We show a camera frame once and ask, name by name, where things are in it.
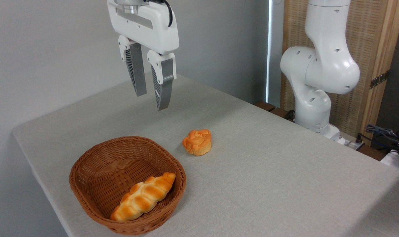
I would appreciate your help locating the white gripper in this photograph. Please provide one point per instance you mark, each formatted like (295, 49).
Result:
(156, 33)

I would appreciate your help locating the white power strip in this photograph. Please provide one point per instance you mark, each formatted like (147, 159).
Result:
(351, 143)

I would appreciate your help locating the long braided bread loaf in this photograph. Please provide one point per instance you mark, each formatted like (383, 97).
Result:
(143, 197)

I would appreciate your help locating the brown woven wicker basket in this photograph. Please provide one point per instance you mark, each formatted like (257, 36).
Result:
(97, 171)

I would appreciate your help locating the round orange bread bun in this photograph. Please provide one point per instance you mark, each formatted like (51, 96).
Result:
(197, 142)

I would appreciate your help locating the wooden woven folding screen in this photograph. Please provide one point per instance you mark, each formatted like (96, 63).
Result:
(370, 39)

